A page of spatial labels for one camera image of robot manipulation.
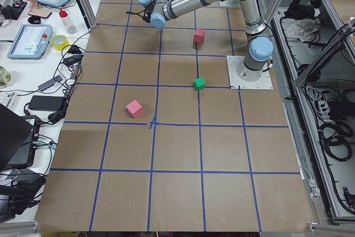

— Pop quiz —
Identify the person's hand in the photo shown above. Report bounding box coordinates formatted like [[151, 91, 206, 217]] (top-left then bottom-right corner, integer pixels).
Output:
[[25, 0, 38, 8]]

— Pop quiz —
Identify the green cube near arm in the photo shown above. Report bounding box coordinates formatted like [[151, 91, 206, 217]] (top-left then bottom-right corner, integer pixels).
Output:
[[193, 77, 206, 91]]

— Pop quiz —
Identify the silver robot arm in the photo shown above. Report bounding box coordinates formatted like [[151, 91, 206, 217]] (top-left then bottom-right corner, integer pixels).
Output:
[[138, 0, 273, 82]]

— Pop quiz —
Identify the smartphone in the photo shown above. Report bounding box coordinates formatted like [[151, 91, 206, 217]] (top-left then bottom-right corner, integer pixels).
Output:
[[28, 7, 52, 19]]

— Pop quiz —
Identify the left teach pendant tablet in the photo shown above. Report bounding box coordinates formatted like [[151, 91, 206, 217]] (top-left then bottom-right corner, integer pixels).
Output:
[[7, 24, 53, 59]]

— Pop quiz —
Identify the clear bottle red cap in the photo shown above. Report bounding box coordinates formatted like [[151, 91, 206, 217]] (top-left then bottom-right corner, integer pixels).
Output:
[[59, 8, 77, 34]]

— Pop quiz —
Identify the yellow tape roll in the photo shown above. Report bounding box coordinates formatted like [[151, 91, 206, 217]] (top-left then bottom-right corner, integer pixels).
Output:
[[50, 35, 70, 51]]

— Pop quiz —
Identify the black power adapter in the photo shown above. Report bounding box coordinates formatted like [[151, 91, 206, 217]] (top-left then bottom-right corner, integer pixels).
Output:
[[28, 95, 64, 111]]

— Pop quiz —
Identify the black laptop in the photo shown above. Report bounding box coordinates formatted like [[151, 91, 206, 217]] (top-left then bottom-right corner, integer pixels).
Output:
[[1, 105, 39, 170]]

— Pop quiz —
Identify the pink cube far side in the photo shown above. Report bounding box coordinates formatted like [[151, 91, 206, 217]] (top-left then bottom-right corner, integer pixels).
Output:
[[126, 100, 144, 118]]

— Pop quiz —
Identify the pink cube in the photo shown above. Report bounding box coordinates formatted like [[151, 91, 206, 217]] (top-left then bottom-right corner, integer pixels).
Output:
[[193, 28, 206, 44], [126, 100, 144, 118]]

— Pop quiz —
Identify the pink cube centre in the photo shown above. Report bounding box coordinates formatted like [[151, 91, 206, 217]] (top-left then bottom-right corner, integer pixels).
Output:
[[193, 28, 206, 44]]

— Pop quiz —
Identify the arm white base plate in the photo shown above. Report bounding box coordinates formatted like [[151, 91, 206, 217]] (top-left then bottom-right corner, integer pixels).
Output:
[[226, 56, 273, 90]]

